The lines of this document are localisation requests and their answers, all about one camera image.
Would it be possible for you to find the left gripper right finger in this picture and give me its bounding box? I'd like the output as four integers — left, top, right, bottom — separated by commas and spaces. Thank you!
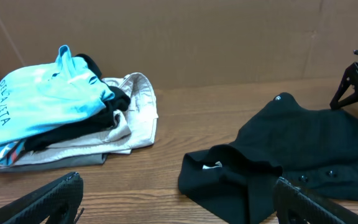
273, 177, 358, 224

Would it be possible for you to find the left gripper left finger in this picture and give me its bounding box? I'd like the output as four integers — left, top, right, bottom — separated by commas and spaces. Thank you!
0, 172, 83, 224

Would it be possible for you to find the black polo shirt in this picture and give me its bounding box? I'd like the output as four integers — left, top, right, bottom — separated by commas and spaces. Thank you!
178, 93, 358, 223

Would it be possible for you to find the grey folded garment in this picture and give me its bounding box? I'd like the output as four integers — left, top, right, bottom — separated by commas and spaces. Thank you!
0, 146, 107, 172

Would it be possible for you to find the black folded garment in pile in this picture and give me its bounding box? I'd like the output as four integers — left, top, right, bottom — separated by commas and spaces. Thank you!
23, 53, 132, 153

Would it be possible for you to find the beige folded garment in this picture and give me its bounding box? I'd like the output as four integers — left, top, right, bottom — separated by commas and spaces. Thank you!
0, 72, 159, 170

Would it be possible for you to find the light blue folded t-shirt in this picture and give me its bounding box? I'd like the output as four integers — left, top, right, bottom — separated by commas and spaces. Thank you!
0, 45, 115, 166

